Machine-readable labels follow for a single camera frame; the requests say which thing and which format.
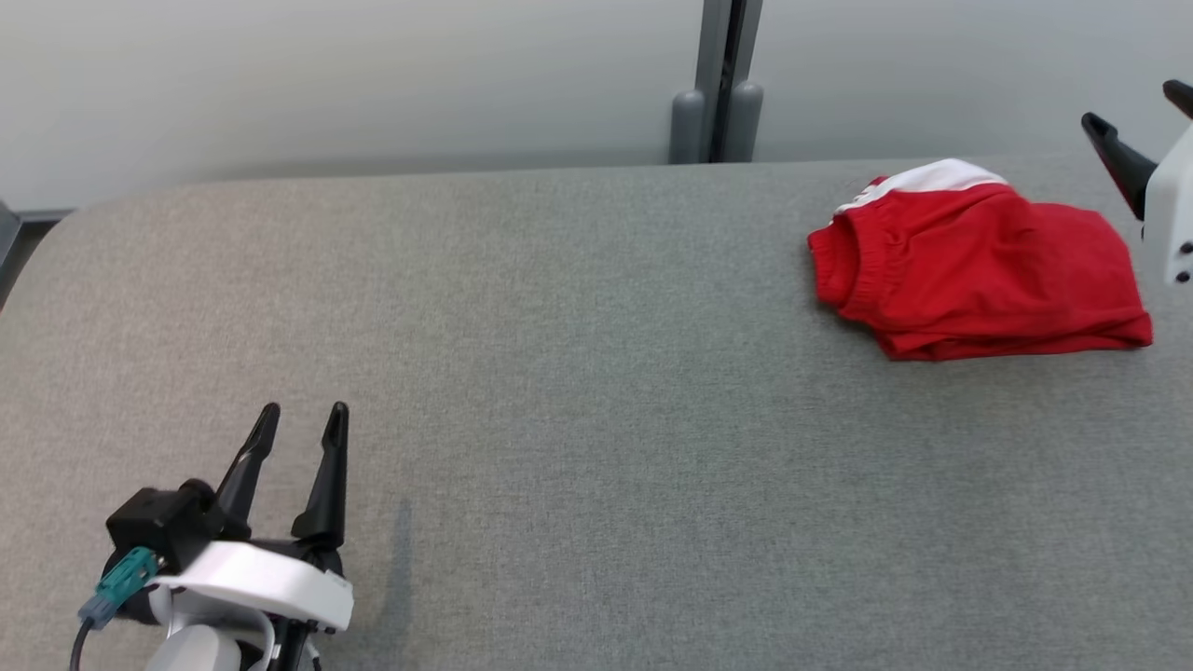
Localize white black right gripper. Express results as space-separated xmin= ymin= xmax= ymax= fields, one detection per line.
xmin=1081 ymin=79 xmax=1193 ymax=288

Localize red shorts with white trim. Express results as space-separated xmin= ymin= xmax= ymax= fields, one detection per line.
xmin=807 ymin=158 xmax=1124 ymax=344

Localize red white basketball jersey shirt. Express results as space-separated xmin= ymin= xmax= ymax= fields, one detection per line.
xmin=876 ymin=205 xmax=1155 ymax=363

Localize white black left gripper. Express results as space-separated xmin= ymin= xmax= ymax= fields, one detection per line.
xmin=154 ymin=402 xmax=355 ymax=633

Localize grey rounded post cap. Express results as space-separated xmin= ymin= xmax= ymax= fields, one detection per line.
xmin=730 ymin=82 xmax=765 ymax=164
xmin=670 ymin=90 xmax=706 ymax=166

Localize grey angled side panel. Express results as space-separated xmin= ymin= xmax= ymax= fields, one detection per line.
xmin=0 ymin=200 xmax=22 ymax=308

